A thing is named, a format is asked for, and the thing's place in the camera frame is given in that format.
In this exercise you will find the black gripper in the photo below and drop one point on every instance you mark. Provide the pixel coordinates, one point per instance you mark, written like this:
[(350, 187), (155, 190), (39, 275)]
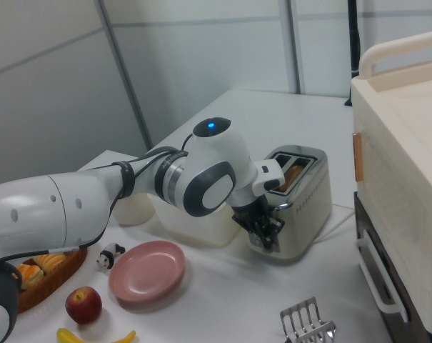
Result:
[(249, 211)]

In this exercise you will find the cream chrome toaster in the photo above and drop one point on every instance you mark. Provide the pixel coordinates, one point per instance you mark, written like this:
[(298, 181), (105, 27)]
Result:
[(308, 221)]

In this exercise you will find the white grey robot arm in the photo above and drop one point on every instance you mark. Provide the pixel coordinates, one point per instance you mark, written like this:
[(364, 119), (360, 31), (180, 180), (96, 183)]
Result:
[(76, 207)]

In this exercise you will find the toast bread slice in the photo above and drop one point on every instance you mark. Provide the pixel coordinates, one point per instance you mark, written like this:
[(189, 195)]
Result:
[(294, 175)]

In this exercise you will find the white plastic container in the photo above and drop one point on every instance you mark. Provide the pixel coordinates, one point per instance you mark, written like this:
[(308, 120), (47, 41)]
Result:
[(201, 225)]

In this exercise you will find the metal toast rack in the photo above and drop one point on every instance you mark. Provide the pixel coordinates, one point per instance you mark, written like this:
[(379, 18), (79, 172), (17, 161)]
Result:
[(306, 321)]

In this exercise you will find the dark brown wooden drawer box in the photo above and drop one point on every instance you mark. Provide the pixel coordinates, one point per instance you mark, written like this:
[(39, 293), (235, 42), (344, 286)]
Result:
[(387, 261)]

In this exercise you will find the pink plate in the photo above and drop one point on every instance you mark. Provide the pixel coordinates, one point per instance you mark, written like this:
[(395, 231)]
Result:
[(148, 271)]

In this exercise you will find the cream toy cabinet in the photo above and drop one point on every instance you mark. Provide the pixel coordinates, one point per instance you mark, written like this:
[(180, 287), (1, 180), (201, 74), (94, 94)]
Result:
[(408, 160)]

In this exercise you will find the panda toy figure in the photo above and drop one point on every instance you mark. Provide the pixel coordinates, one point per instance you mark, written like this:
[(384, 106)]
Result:
[(108, 255)]

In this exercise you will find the red apple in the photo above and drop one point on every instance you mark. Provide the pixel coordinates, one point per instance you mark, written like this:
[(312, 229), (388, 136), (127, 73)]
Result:
[(83, 305)]

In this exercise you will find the black clamp pole stand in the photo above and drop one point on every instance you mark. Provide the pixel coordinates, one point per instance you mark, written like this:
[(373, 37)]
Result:
[(353, 43)]

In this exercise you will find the yellow toy banana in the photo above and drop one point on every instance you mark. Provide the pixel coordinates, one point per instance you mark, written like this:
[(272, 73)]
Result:
[(94, 337)]

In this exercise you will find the orange striped toy pastry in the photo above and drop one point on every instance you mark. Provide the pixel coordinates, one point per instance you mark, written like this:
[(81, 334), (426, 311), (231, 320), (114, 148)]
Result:
[(51, 261), (31, 277)]

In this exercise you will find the brown wicker basket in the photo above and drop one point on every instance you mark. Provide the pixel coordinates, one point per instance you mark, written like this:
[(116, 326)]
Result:
[(55, 284)]

